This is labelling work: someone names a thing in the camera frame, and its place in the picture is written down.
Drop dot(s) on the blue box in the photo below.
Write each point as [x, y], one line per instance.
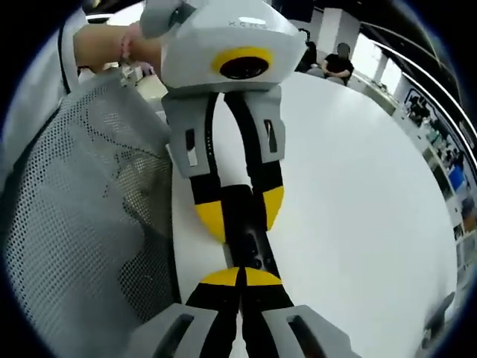
[456, 177]

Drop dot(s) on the blue bordered wall display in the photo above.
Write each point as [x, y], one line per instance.
[421, 104]

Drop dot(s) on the white mesh laundry basket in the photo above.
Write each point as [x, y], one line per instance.
[93, 186]

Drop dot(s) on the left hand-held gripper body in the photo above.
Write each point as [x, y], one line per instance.
[208, 37]

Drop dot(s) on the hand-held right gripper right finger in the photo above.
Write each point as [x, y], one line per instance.
[275, 328]

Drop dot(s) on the person's left hand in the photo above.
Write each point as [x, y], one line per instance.
[147, 50]

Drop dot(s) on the black remote control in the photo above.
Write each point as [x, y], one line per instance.
[242, 223]

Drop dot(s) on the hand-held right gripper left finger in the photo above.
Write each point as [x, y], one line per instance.
[201, 328]

